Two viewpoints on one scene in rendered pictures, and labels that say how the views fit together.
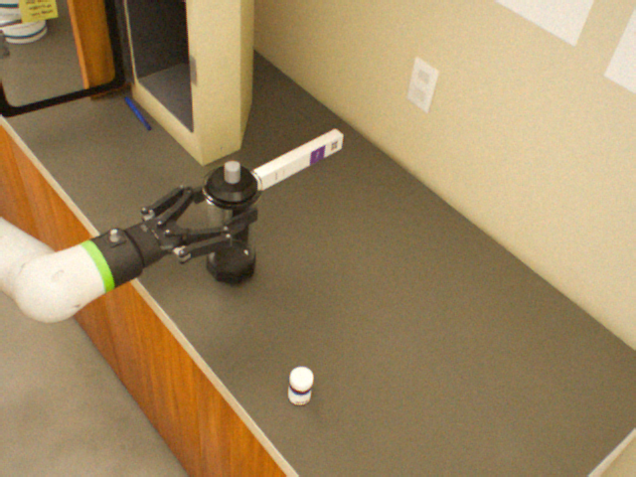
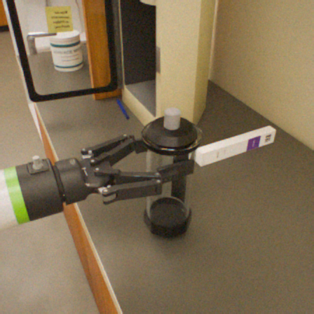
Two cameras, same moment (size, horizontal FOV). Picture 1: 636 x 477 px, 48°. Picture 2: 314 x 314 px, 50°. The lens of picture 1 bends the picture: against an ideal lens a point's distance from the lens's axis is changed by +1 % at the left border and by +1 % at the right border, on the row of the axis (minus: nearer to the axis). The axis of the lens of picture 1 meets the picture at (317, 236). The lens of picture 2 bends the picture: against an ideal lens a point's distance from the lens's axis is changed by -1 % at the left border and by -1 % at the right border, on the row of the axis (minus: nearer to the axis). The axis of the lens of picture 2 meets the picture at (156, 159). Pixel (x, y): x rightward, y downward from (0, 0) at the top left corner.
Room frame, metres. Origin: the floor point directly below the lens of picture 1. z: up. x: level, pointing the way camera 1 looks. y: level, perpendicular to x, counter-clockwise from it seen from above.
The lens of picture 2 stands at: (0.43, 0.02, 1.52)
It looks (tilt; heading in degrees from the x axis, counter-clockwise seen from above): 37 degrees down; 19
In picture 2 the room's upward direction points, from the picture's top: straight up
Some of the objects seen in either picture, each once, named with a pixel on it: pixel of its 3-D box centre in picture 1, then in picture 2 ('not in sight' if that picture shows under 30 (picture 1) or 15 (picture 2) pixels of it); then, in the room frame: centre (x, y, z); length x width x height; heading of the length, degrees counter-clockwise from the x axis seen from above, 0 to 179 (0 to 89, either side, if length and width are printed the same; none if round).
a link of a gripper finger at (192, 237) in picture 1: (197, 236); (127, 179); (0.82, 0.21, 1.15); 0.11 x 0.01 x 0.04; 107
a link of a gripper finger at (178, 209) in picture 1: (175, 212); (113, 156); (0.87, 0.26, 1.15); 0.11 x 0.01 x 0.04; 163
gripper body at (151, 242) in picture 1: (155, 238); (85, 176); (0.80, 0.28, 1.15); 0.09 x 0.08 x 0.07; 135
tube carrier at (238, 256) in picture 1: (232, 225); (169, 178); (0.92, 0.16, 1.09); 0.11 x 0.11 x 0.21
